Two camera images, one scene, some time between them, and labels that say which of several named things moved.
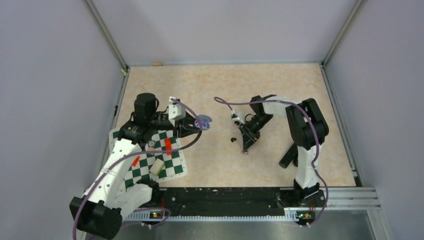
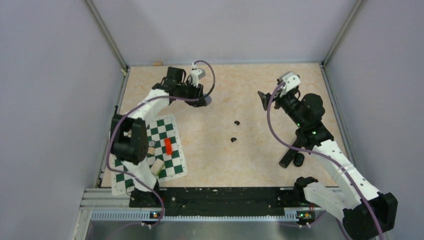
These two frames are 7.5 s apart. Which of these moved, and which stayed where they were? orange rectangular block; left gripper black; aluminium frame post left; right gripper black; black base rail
Moved: left gripper black; right gripper black
Stayed: aluminium frame post left; orange rectangular block; black base rail
